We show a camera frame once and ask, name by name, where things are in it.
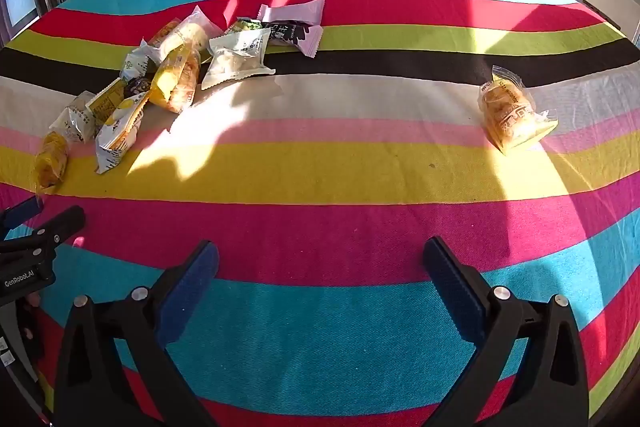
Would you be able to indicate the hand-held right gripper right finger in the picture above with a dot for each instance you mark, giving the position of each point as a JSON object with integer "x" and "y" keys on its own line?
{"x": 450, "y": 287}

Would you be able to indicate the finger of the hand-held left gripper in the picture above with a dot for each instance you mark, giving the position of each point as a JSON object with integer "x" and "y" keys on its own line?
{"x": 25, "y": 209}
{"x": 55, "y": 227}

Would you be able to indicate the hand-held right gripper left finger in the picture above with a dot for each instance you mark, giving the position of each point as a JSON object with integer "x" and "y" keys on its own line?
{"x": 192, "y": 292}

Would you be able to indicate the clear packet of orange snack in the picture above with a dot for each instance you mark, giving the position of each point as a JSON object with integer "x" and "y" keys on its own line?
{"x": 50, "y": 162}
{"x": 505, "y": 117}

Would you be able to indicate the white and yellow snack packet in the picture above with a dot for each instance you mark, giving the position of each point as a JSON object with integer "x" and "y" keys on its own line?
{"x": 117, "y": 132}

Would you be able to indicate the small yellow snack packet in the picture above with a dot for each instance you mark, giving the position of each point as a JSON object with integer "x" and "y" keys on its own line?
{"x": 105, "y": 104}

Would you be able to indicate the dark brown snack packet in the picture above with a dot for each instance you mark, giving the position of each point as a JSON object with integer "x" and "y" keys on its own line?
{"x": 137, "y": 86}

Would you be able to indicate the small white and green packet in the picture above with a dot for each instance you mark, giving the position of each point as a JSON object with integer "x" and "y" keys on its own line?
{"x": 135, "y": 64}

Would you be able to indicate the yellow and orange snack packet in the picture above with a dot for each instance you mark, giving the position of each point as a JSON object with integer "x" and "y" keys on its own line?
{"x": 175, "y": 82}

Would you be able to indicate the clear packet with white pastry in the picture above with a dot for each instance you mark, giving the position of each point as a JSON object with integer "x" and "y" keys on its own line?
{"x": 235, "y": 57}

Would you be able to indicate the pale purple snack packet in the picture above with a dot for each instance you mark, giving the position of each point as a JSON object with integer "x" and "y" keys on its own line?
{"x": 295, "y": 14}

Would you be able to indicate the multicolour striped cloth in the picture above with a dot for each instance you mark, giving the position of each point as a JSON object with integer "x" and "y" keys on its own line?
{"x": 320, "y": 167}

